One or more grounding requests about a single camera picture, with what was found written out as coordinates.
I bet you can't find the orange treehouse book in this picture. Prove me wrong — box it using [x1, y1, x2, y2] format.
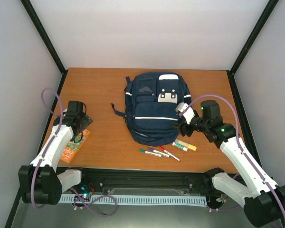
[60, 129, 91, 163]

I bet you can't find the navy blue student backpack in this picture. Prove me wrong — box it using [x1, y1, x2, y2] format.
[114, 72, 191, 146]

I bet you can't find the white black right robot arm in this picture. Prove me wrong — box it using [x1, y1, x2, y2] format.
[173, 100, 285, 228]

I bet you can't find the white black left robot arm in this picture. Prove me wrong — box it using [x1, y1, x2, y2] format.
[18, 101, 92, 208]

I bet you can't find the yellow highlighter pen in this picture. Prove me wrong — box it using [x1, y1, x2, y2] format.
[175, 139, 197, 151]

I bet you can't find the green label glue stick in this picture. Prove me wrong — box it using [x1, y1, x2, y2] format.
[172, 142, 188, 152]

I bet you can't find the red capped marker pen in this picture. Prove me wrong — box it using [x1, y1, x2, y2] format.
[158, 146, 181, 162]

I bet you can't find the purple capped marker pen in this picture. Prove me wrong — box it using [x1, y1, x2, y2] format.
[148, 148, 170, 158]

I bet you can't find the green capped marker pen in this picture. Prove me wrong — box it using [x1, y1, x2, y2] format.
[139, 149, 162, 157]

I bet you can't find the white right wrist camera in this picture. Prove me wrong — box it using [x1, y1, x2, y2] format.
[175, 102, 195, 124]

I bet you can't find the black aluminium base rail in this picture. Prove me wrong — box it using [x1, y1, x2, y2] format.
[57, 166, 228, 198]

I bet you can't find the light blue slotted cable duct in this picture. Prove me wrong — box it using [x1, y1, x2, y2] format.
[58, 194, 207, 207]

